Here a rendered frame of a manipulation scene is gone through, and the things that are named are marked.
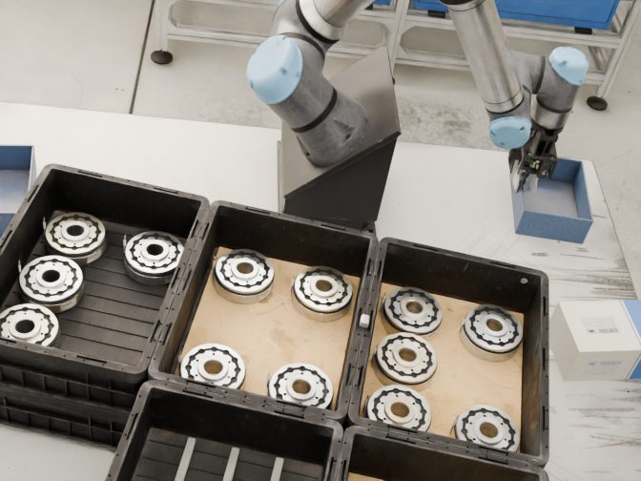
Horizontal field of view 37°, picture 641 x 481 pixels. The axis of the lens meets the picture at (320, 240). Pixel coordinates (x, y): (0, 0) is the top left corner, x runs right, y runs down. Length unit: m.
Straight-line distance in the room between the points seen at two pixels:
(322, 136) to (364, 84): 0.19
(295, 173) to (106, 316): 0.52
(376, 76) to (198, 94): 1.56
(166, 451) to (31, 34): 2.48
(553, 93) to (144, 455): 1.03
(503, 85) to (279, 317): 0.57
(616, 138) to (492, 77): 2.04
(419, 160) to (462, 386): 0.74
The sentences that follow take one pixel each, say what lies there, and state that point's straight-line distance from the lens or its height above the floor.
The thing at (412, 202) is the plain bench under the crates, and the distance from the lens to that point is 2.10.
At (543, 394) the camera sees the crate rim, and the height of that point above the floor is 0.93.
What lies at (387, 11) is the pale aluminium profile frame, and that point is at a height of 0.30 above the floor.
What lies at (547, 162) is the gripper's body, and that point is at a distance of 2.02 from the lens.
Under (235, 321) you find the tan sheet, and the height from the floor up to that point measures 0.83.
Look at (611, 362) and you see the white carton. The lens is 1.86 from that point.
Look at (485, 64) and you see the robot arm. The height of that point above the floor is 1.17.
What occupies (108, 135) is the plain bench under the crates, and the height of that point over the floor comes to 0.70.
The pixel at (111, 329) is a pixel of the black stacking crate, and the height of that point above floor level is 0.83.
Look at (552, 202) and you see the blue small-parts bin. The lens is 2.21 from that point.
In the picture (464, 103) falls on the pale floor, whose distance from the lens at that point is 3.65.
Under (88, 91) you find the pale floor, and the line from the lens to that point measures 3.46.
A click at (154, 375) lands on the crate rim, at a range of 1.43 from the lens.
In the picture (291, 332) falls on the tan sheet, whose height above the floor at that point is 0.83.
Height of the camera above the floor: 2.08
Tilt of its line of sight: 45 degrees down
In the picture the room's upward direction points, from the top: 11 degrees clockwise
